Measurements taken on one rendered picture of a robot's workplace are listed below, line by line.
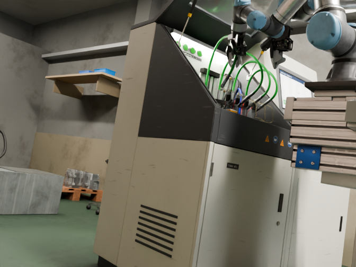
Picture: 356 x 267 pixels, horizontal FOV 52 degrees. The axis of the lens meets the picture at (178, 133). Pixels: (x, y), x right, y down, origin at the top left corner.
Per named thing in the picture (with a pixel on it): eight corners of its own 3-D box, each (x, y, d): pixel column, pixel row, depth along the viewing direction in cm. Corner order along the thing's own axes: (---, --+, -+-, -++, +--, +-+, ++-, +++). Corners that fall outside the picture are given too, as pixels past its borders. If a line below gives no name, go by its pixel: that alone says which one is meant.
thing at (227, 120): (216, 142, 166) (221, 108, 167) (209, 142, 169) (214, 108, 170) (292, 160, 205) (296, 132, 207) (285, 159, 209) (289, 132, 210)
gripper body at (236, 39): (231, 58, 180) (233, 34, 173) (227, 50, 187) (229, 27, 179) (246, 57, 181) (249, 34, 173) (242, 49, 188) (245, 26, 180)
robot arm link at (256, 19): (275, 20, 162) (261, 11, 170) (258, 10, 156) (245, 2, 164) (265, 36, 166) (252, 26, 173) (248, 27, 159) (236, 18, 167)
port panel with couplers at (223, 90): (217, 110, 238) (223, 64, 240) (213, 110, 240) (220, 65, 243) (230, 115, 246) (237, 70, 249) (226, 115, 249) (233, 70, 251)
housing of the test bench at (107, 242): (113, 278, 201) (157, 16, 214) (90, 263, 222) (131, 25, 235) (266, 265, 290) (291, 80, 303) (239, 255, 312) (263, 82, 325)
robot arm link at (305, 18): (319, 17, 182) (298, 13, 181) (309, 25, 193) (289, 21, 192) (321, 2, 183) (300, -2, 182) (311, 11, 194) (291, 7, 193)
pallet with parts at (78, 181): (105, 202, 525) (109, 176, 529) (47, 199, 457) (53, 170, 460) (55, 187, 612) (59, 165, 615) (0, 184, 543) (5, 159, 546)
